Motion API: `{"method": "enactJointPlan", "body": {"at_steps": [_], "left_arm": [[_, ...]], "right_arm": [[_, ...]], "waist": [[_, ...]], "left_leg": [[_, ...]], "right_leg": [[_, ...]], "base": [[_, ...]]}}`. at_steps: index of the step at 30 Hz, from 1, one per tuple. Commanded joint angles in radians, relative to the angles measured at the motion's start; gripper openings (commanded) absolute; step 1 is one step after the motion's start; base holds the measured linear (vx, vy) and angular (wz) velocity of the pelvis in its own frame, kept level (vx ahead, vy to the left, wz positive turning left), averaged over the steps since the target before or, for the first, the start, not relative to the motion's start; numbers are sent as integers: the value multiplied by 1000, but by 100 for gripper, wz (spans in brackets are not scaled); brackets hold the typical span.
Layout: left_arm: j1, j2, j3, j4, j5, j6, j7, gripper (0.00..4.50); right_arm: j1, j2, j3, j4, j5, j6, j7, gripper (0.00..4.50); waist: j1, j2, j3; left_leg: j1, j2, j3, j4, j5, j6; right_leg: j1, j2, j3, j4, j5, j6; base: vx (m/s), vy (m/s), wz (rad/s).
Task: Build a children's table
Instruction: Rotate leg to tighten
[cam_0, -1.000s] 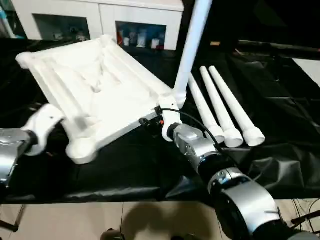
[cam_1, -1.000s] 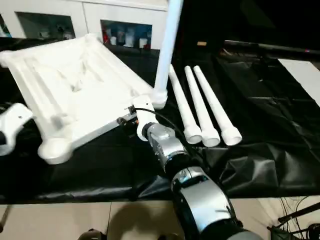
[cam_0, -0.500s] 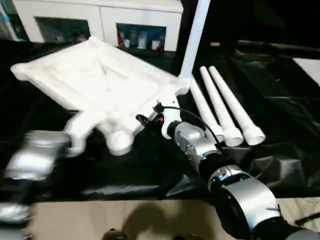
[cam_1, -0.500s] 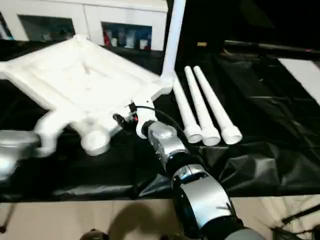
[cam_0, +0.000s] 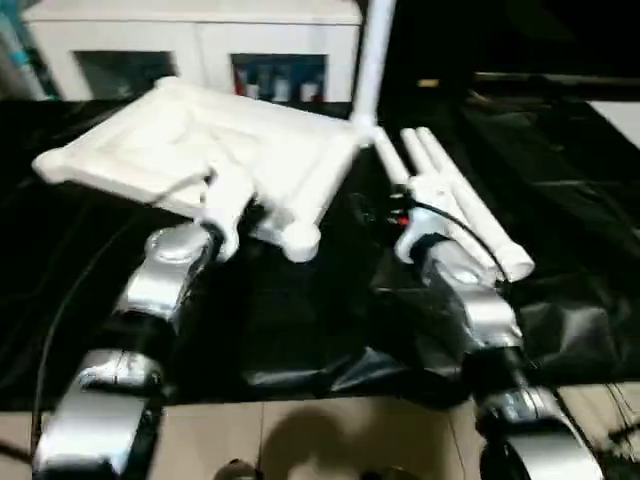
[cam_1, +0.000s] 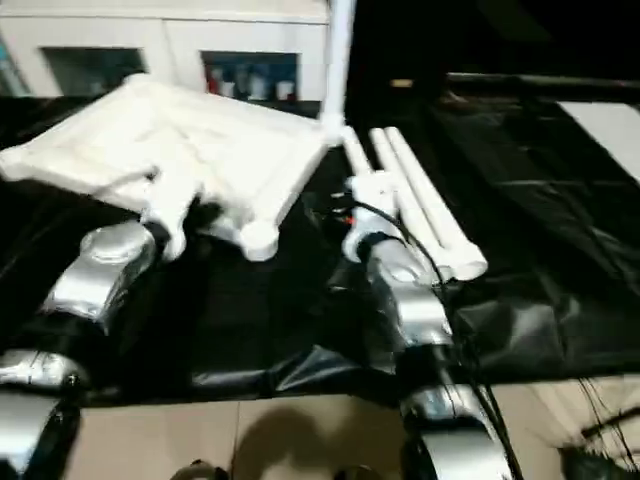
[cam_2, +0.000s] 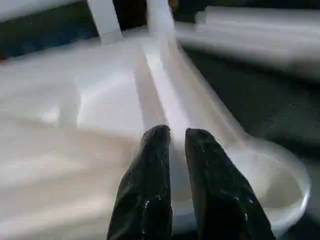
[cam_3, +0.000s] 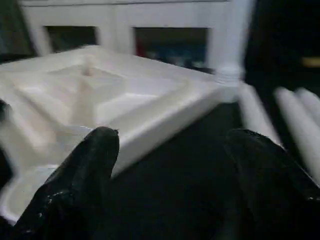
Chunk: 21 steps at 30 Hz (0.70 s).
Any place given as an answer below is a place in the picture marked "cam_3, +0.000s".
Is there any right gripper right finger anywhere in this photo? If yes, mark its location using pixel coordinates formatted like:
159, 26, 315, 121
222, 128, 320, 240

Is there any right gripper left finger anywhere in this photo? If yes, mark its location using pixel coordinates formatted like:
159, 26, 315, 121
9, 126, 121, 240

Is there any white plastic table top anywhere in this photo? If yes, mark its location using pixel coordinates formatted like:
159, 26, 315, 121
0, 45, 242, 225

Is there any black mat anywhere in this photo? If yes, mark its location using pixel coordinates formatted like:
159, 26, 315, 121
0, 0, 320, 240

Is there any white glass-door cabinet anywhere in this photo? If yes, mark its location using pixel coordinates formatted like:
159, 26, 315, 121
17, 0, 242, 72

